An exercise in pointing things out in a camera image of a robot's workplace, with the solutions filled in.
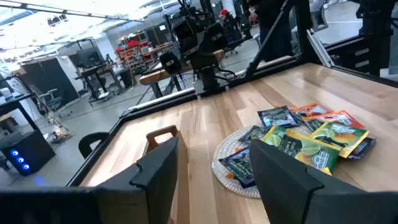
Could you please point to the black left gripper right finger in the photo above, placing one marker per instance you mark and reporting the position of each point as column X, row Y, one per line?
column 280, row 186

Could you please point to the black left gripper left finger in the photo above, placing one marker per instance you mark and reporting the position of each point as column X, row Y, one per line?
column 149, row 186

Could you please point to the lemon lime tea packet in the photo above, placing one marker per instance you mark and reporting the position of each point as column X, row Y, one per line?
column 298, row 149
column 339, row 137

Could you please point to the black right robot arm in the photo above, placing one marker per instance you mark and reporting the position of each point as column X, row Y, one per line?
column 207, row 77

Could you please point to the peach tea packet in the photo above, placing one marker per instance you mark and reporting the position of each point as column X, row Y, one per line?
column 229, row 176
column 339, row 118
column 311, row 109

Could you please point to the wooden tea box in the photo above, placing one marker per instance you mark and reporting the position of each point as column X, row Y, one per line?
column 161, row 128

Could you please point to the person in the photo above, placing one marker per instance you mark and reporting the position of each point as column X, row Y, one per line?
column 228, row 23
column 273, row 31

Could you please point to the wooden workbench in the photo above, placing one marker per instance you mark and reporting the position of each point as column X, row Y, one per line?
column 152, row 77

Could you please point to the shelf with red bins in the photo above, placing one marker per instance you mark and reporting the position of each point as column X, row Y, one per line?
column 133, row 54

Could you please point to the round woven white placemat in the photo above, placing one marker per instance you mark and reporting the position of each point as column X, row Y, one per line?
column 222, row 149

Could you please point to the black desk with monitor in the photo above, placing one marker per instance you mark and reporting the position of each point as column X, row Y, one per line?
column 93, row 70

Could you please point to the black computer tower blue lights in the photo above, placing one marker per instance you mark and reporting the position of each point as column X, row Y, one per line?
column 31, row 149

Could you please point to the grey office chair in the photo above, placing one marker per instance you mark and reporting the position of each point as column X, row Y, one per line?
column 53, row 101

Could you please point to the black cabinet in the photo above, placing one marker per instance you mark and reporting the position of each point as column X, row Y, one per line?
column 49, row 77

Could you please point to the black equipment stand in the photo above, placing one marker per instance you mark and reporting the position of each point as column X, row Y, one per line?
column 373, row 31

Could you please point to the silver metal bracket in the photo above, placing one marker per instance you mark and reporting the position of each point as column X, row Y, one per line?
column 320, row 48

